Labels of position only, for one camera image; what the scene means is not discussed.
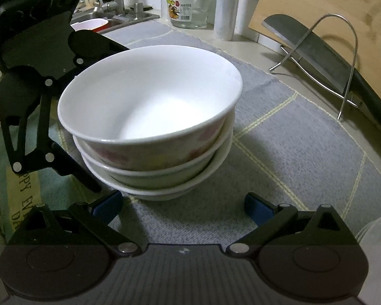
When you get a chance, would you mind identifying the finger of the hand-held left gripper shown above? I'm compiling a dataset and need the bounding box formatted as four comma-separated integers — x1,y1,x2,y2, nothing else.
2,78,103,195
68,30,131,72

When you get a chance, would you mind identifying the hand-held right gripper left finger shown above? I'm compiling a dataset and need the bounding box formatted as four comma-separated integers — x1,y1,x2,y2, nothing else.
7,190,142,258

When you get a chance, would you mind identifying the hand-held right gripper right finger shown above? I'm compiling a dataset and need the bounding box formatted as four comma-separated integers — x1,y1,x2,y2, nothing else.
226,192,361,258

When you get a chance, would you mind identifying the white pink flower bowl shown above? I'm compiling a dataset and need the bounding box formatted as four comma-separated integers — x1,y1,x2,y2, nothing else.
83,140,233,201
58,45,244,171
73,122,234,189

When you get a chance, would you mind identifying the pink red basin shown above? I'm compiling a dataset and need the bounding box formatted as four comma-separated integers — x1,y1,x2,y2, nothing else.
70,19,109,34

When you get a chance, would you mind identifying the grey checked table mat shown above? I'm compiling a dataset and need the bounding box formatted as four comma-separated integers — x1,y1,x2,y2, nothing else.
55,22,381,251

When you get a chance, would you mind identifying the steel sink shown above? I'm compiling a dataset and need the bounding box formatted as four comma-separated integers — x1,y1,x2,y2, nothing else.
70,5,161,34

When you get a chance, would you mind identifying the glass jar green lid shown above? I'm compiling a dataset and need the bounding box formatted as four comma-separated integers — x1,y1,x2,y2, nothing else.
166,0,209,29

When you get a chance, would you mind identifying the cling film roll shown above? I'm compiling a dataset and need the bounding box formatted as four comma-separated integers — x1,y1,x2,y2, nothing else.
214,0,241,41

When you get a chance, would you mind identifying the wooden cutting board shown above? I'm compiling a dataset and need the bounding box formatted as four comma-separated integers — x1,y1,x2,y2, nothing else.
248,0,381,109

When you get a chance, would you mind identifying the steel wire rack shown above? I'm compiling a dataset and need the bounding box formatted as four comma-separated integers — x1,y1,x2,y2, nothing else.
268,13,364,120

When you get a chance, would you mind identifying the steel cleaver black handle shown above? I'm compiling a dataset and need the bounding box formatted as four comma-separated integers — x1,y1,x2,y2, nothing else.
261,13,381,169

